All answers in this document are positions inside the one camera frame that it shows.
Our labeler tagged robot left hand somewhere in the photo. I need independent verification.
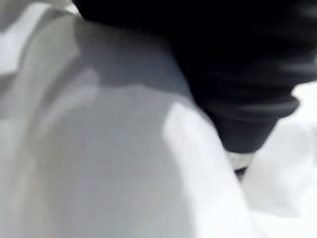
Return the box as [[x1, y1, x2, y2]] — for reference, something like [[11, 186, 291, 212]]
[[71, 0, 317, 179]]

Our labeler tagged white bed blanket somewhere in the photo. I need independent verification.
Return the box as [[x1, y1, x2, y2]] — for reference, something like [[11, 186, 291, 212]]
[[0, 0, 317, 238]]

